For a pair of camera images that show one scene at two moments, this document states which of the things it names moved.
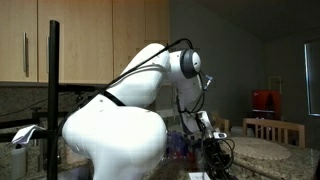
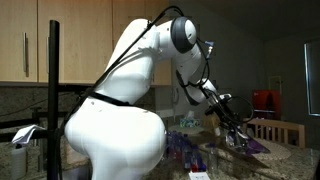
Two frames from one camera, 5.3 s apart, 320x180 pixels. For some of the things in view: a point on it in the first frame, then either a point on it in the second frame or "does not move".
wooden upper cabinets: [97, 38] does not move
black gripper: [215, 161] to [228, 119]
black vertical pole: [53, 101] does not move
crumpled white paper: [24, 135] does not move
